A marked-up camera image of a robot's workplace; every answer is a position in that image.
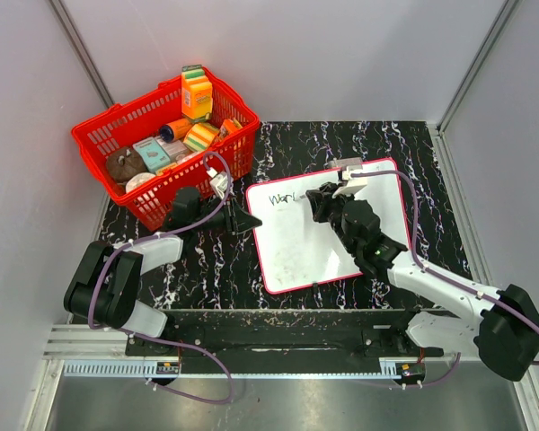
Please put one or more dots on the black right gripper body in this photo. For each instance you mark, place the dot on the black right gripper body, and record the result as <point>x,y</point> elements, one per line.
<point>348,240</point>

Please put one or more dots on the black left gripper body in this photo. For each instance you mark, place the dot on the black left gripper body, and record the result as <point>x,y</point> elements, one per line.
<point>217,220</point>

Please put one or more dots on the pink framed whiteboard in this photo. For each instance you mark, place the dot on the pink framed whiteboard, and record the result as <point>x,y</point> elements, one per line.
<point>294,251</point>

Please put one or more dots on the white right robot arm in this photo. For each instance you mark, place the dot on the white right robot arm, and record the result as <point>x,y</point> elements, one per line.
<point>500,325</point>

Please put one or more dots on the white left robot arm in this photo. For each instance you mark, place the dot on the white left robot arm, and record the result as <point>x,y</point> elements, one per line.
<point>104,288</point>

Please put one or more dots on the white eraser block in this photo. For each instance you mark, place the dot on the white eraser block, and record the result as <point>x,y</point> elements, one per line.
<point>344,162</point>

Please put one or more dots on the yellow green sponge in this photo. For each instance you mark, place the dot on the yellow green sponge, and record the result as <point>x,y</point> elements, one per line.
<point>200,137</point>

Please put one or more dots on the white round lid container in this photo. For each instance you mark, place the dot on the white round lid container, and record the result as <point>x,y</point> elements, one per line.
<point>138,181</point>

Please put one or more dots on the orange snack packet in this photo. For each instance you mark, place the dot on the orange snack packet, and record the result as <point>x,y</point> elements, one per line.
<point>228,127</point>

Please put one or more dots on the teal small box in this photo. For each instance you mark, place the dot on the teal small box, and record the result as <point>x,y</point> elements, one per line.
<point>152,153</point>

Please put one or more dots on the orange cylindrical can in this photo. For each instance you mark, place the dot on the orange cylindrical can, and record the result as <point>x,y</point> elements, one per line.
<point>175,130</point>

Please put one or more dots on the brown round bread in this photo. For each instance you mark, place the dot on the brown round bread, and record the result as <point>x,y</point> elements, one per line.
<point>124,164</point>

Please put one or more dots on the red plastic shopping basket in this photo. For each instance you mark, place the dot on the red plastic shopping basket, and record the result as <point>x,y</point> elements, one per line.
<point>125,125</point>

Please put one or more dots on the orange sponge pack upright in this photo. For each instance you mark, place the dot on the orange sponge pack upright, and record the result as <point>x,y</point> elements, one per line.
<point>197,94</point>

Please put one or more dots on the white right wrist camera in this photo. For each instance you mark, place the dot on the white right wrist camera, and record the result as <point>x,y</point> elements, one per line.
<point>351,180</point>

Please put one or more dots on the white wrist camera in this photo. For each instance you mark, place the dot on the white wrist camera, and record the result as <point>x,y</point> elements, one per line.
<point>219,182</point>
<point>351,180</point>

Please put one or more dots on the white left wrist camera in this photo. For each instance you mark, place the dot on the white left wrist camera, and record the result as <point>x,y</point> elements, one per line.
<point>219,182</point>

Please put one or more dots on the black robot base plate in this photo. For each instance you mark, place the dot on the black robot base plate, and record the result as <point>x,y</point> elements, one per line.
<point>287,342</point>

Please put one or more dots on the white slotted cable duct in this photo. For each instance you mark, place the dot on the white slotted cable duct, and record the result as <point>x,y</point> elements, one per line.
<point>149,368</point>

